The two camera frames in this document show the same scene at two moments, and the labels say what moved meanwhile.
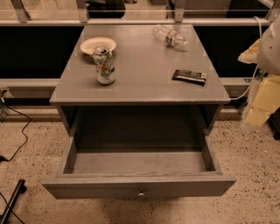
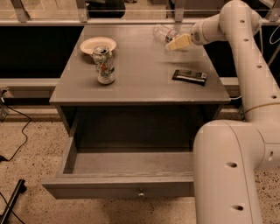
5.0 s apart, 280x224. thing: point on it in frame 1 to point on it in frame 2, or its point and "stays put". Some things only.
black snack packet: x=191 y=76 stays put
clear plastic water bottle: x=171 y=38 stays put
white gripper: x=270 y=50 to x=197 y=35
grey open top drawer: x=139 y=171 stays put
